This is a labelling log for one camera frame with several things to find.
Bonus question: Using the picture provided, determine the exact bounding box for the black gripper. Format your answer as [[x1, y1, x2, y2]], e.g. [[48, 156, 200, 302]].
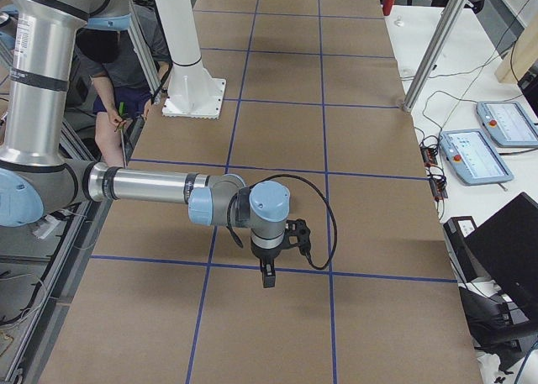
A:
[[251, 239, 282, 288]]

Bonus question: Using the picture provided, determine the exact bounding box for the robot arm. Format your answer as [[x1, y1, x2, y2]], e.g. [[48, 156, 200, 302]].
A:
[[1, 0, 292, 287]]

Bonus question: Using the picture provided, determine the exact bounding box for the seated person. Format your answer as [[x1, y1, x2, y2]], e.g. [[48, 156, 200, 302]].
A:
[[75, 29, 152, 167]]

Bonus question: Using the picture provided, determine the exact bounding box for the black monitor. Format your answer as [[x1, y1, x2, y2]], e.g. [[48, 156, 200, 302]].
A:
[[443, 192, 537, 371]]

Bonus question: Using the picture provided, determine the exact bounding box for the near teach pendant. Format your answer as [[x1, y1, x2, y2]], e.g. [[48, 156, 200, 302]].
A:
[[440, 129, 514, 186]]

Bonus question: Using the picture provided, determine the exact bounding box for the teach pendant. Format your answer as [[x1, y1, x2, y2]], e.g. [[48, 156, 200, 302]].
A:
[[440, 129, 514, 186], [476, 101, 537, 148]]

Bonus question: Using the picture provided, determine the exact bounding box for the far teach pendant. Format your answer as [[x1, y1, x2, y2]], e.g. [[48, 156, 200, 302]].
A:
[[476, 101, 537, 148]]

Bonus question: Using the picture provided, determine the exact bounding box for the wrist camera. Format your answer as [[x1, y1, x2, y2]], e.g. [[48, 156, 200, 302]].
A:
[[282, 218, 311, 256]]

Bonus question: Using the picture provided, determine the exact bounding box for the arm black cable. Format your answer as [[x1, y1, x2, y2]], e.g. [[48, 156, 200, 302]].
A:
[[256, 173, 338, 270]]

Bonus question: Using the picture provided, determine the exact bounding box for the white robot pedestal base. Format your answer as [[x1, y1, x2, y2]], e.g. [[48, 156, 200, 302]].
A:
[[155, 0, 226, 119]]

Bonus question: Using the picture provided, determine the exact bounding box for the green handled screwdriver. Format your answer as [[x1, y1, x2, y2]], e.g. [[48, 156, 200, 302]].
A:
[[116, 102, 127, 168]]

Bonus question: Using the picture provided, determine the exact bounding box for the aluminium frame post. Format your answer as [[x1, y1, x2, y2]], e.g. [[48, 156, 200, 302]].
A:
[[402, 0, 467, 113]]

